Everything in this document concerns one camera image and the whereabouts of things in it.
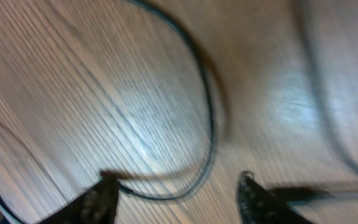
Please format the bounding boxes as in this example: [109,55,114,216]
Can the black cable bundle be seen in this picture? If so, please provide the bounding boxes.
[116,0,219,202]

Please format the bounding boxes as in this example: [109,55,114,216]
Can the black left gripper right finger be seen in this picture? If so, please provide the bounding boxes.
[236,170,312,224]

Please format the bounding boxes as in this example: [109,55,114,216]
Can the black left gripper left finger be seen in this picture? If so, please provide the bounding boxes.
[40,170,119,224]

